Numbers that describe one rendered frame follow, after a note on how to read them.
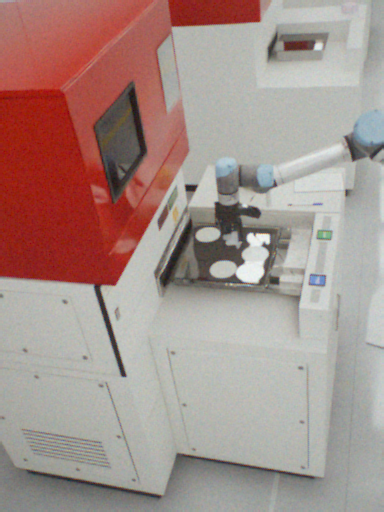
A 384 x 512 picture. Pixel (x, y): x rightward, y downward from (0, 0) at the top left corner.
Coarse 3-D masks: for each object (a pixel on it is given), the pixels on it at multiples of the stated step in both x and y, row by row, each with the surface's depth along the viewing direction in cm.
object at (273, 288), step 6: (180, 282) 224; (186, 282) 223; (210, 288) 222; (216, 288) 221; (222, 288) 220; (228, 288) 219; (234, 288) 218; (240, 288) 217; (246, 288) 216; (252, 288) 216; (270, 288) 213; (276, 288) 213
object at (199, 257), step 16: (192, 240) 234; (224, 240) 231; (256, 240) 229; (272, 240) 227; (192, 256) 226; (208, 256) 224; (224, 256) 223; (240, 256) 222; (176, 272) 219; (192, 272) 218; (208, 272) 217; (240, 272) 214; (256, 272) 213
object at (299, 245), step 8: (296, 240) 228; (304, 240) 228; (288, 248) 225; (296, 248) 224; (304, 248) 224; (288, 256) 221; (296, 256) 221; (304, 256) 220; (280, 288) 208; (288, 288) 207; (296, 288) 206
